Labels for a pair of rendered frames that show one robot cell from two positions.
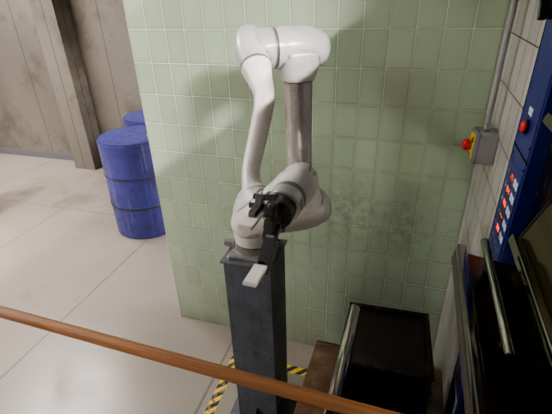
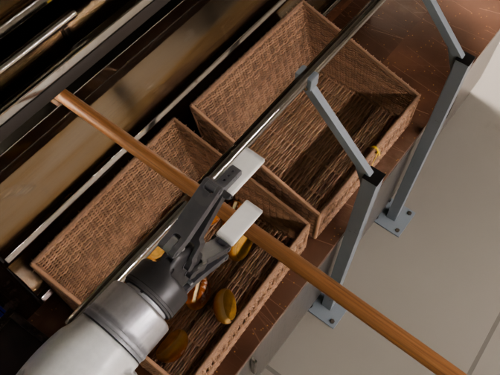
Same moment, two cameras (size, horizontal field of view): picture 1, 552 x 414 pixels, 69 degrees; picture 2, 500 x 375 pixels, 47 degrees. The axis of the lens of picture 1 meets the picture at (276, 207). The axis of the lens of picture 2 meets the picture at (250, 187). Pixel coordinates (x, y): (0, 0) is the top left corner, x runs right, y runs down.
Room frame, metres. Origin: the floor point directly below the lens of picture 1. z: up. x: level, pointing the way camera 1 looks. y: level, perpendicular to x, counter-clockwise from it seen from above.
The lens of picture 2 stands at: (1.03, 0.18, 2.16)
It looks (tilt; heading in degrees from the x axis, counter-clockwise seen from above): 60 degrees down; 199
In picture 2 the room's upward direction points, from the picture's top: straight up
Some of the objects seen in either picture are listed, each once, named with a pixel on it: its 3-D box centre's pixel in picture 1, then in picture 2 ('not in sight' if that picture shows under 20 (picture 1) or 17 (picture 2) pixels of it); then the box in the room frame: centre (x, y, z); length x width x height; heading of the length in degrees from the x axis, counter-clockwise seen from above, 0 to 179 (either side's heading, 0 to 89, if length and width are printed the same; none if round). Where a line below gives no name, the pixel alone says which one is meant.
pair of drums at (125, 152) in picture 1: (151, 167); not in sight; (3.69, 1.21, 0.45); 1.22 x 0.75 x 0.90; 165
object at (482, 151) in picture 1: (481, 145); not in sight; (1.29, -0.71, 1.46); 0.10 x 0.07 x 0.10; 161
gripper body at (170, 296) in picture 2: (274, 217); (170, 273); (0.81, 0.00, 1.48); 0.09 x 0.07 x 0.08; 160
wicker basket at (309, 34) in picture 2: not in sight; (308, 114); (-0.06, 0.01, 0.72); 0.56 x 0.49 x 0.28; 160
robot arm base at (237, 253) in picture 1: (250, 244); not in sight; (1.39, 0.11, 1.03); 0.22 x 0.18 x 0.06; 72
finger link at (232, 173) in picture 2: (255, 204); (223, 179); (0.71, 0.04, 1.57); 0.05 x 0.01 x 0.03; 160
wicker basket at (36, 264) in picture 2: not in sight; (181, 254); (0.50, -0.19, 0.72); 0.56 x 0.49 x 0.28; 163
